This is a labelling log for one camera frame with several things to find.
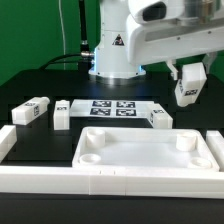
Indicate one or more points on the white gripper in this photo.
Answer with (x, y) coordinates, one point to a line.
(164, 30)

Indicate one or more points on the white desk top tray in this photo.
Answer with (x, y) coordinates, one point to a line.
(143, 147)

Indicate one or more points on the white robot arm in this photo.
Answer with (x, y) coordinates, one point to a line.
(110, 56)

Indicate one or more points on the white marker board with tags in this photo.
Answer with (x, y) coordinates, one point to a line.
(109, 108)

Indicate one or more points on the white U-shaped fence frame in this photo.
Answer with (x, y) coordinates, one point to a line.
(125, 181)

